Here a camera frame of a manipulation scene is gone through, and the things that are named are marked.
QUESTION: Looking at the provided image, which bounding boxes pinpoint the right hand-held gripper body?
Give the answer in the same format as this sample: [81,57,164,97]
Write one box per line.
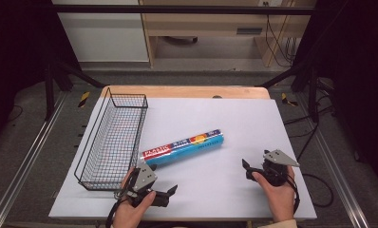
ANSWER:
[260,149,301,187]

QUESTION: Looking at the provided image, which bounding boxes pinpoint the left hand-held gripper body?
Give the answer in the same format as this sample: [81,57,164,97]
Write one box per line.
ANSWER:
[125,162,159,208]

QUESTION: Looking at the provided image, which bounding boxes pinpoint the blue plastic wrap box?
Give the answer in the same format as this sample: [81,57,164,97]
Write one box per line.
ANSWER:
[141,128,225,166]

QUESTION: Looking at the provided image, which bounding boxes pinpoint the black wire basket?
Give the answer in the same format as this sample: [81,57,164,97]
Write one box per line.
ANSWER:
[73,87,149,192]

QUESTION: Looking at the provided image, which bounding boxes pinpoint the person's left hand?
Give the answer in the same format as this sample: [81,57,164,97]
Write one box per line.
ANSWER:
[112,166,157,228]

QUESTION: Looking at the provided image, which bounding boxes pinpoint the person's right hand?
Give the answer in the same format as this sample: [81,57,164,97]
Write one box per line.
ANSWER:
[251,165,297,223]

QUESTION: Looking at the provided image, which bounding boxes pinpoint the white table sheet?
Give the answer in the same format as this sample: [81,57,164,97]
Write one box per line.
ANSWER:
[48,97,318,221]

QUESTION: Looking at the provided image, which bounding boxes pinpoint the yellow black floor tape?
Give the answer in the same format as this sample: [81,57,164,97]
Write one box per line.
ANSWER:
[78,91,91,108]
[280,92,299,107]

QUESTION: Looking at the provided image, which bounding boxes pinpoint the black metal stand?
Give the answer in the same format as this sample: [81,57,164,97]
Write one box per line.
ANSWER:
[44,58,106,122]
[258,58,321,124]

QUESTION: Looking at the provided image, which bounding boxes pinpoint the wooden table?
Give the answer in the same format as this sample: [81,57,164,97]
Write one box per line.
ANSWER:
[100,85,272,100]

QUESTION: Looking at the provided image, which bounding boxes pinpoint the black curtain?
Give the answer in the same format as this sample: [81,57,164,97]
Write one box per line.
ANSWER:
[293,0,378,194]
[0,0,82,150]

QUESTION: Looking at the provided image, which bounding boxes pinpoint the light wooden desk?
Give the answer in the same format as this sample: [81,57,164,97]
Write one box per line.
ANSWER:
[139,0,317,68]

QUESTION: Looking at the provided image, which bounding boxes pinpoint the white cabinet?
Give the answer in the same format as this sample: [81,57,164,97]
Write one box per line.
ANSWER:
[51,0,150,63]

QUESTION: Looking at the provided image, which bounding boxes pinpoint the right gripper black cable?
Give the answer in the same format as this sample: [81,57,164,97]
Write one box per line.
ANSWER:
[284,172,334,215]

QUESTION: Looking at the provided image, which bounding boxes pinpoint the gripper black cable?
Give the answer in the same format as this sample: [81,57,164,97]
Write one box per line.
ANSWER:
[104,189,129,228]
[284,172,334,215]

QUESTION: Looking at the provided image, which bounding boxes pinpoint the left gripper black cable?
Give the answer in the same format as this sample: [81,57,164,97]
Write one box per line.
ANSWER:
[104,189,129,228]

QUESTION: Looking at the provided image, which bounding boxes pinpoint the aluminium floor rail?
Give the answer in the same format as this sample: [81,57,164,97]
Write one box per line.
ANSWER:
[0,90,68,228]
[295,93,372,228]

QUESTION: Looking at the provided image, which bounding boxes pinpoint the black hanging cables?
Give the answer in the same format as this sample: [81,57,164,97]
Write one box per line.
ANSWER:
[262,1,298,68]

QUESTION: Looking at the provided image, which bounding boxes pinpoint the thin black floor cable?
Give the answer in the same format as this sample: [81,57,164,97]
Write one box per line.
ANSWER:
[7,104,24,124]

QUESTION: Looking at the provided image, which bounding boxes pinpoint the black horizontal frame bar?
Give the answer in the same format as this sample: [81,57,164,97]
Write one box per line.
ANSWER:
[49,4,315,16]

